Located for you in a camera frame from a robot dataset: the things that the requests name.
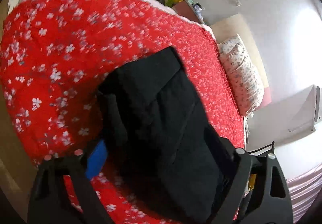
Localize black pants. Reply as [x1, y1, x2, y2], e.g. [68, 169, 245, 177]
[97, 47, 235, 223]

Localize red floral bedspread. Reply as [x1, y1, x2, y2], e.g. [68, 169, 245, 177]
[1, 0, 244, 223]

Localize black wooden chair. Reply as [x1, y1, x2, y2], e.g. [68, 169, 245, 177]
[248, 141, 275, 156]

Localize white floral pillow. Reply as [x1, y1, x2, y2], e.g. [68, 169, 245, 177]
[218, 34, 265, 117]

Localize bedside table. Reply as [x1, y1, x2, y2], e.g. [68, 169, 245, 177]
[172, 0, 205, 24]

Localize pink pillow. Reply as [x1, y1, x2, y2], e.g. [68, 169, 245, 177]
[258, 87, 272, 109]

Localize beige headboard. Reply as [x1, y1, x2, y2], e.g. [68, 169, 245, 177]
[210, 14, 269, 88]

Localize white air conditioner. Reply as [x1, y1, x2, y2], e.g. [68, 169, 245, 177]
[277, 85, 321, 139]

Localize pink striped curtain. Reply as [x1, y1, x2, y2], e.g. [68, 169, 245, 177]
[287, 163, 321, 223]

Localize white wall switch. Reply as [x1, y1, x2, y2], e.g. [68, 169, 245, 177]
[229, 0, 241, 7]

